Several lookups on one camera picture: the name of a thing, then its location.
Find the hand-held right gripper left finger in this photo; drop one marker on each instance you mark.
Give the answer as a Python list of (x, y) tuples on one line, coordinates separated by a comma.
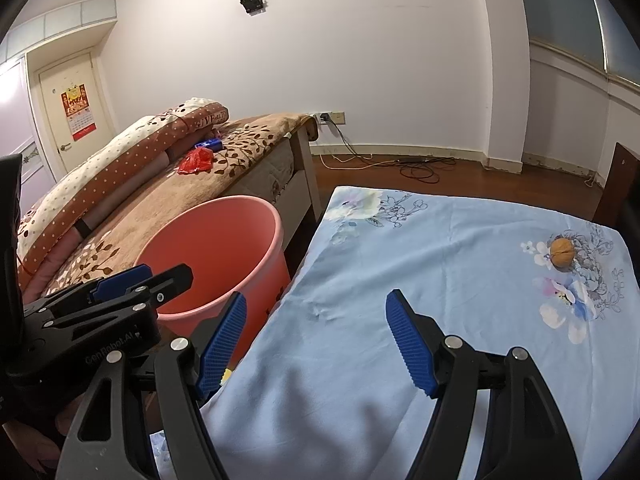
[(220, 345)]

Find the small blue packet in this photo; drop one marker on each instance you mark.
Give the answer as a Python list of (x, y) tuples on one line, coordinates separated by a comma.
[(212, 144)]

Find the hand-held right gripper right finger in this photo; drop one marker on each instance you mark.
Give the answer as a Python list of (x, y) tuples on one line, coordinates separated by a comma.
[(410, 345)]

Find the white wardrobe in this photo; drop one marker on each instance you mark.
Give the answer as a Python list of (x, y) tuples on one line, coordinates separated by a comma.
[(15, 120)]

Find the red wall calendar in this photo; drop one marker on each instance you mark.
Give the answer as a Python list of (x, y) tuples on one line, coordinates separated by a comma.
[(77, 110)]

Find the yellow plastic bag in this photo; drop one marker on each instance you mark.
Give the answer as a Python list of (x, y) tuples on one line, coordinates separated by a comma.
[(226, 376)]

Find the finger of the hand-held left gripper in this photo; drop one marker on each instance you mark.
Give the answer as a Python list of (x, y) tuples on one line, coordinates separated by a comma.
[(125, 280), (170, 282)]

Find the person's left hand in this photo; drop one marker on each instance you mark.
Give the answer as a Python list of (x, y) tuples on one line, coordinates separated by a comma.
[(35, 442)]

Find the wall socket with plugs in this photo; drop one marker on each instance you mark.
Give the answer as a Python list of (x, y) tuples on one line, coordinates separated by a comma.
[(337, 118)]

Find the black wall bracket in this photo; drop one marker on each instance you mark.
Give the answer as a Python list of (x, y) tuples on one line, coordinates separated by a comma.
[(253, 4)]

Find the walnut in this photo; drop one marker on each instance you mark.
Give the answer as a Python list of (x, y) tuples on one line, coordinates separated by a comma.
[(562, 254)]

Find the window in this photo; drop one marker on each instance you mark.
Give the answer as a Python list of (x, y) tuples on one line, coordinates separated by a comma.
[(555, 0)]

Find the light blue floral tablecloth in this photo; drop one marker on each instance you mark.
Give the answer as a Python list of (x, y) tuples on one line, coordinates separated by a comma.
[(400, 245)]

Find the cream door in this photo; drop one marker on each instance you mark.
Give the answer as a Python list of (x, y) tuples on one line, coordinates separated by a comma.
[(55, 125)]

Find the bed with brown blanket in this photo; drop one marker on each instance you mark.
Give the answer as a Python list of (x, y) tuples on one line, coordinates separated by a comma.
[(175, 195)]

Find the wooden bed with mattress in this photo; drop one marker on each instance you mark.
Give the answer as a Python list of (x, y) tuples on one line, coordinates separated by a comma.
[(305, 180)]

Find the pink plastic bucket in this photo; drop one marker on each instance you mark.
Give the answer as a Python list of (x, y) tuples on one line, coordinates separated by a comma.
[(200, 260)]

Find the red plastic bag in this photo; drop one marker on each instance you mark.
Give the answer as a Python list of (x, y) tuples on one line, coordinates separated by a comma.
[(196, 161)]

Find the black leather armchair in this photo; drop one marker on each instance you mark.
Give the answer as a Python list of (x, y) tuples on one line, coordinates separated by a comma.
[(617, 185)]

